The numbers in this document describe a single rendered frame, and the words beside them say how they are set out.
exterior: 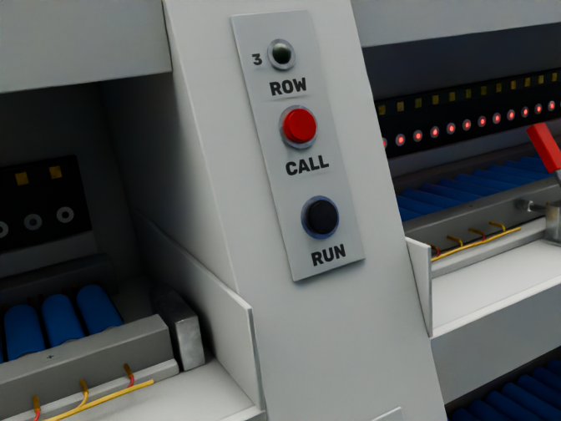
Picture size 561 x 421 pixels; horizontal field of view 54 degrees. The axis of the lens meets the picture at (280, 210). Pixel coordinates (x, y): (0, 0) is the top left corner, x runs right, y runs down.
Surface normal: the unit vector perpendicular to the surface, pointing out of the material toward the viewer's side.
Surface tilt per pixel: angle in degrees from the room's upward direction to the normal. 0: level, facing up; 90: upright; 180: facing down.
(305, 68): 90
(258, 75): 90
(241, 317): 90
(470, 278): 17
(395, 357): 90
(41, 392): 107
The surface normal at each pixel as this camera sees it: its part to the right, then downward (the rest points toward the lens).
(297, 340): 0.43, -0.07
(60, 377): 0.48, 0.22
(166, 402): -0.11, -0.95
